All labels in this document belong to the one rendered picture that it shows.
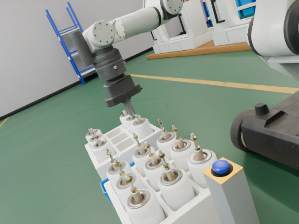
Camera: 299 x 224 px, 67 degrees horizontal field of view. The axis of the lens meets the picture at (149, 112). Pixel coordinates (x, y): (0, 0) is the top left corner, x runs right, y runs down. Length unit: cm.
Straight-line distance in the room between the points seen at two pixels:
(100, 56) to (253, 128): 64
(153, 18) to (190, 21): 322
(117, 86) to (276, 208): 65
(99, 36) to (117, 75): 12
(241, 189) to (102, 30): 53
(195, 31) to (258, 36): 328
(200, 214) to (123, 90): 43
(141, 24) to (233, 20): 273
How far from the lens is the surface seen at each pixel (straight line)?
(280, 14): 71
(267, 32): 73
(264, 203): 94
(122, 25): 72
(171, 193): 71
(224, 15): 344
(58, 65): 691
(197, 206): 74
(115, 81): 69
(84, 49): 68
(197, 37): 401
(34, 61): 693
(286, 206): 92
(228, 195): 59
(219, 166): 58
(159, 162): 82
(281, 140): 91
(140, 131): 121
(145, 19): 75
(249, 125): 100
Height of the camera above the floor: 68
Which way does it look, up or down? 19 degrees down
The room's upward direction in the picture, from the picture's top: 23 degrees counter-clockwise
